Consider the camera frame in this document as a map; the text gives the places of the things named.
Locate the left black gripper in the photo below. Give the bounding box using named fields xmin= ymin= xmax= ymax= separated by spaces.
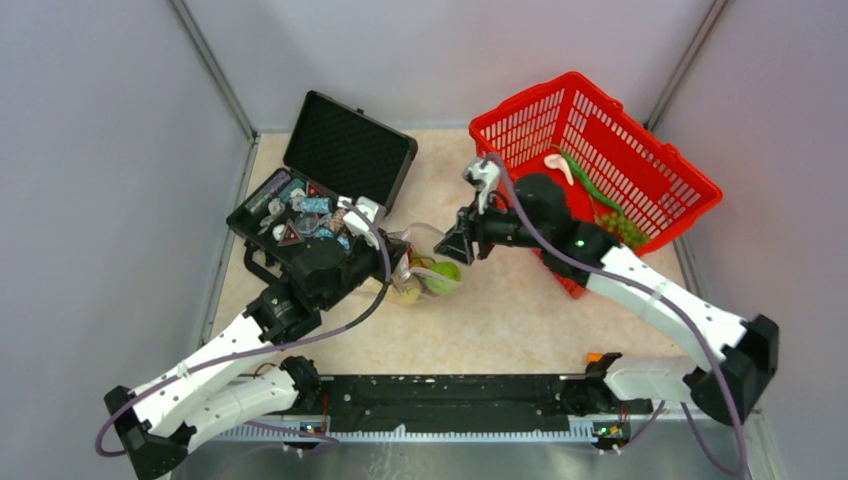
xmin=318 ymin=227 xmax=411 ymax=311

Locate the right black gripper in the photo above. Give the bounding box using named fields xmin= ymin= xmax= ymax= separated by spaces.
xmin=435 ymin=189 xmax=547 ymax=265

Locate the green toy apple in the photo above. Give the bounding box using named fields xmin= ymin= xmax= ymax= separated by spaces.
xmin=423 ymin=261 xmax=462 ymax=296

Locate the clear zip top bag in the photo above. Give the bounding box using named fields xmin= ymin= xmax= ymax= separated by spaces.
xmin=388 ymin=222 xmax=463 ymax=305

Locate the yellow toy cabbage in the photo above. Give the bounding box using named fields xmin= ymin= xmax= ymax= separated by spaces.
xmin=386 ymin=256 xmax=424 ymax=306

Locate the green toy grape bunch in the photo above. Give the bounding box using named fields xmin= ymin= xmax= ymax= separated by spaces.
xmin=599 ymin=212 xmax=651 ymax=251

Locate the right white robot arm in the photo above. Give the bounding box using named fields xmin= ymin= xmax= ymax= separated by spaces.
xmin=435 ymin=154 xmax=780 ymax=426

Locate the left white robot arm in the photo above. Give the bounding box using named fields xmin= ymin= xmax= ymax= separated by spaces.
xmin=95 ymin=197 xmax=410 ymax=479

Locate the blue poker chip roll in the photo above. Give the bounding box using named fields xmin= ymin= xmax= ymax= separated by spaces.
xmin=300 ymin=197 xmax=332 ymax=215

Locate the black poker chip case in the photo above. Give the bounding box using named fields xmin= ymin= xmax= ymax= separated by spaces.
xmin=226 ymin=91 xmax=418 ymax=266

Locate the green toy chili pepper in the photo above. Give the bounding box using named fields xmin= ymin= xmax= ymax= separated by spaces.
xmin=555 ymin=145 xmax=624 ymax=215

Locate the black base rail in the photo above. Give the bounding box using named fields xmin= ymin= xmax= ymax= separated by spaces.
xmin=268 ymin=372 xmax=654 ymax=439

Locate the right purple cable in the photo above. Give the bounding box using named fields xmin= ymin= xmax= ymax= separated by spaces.
xmin=483 ymin=153 xmax=750 ymax=480

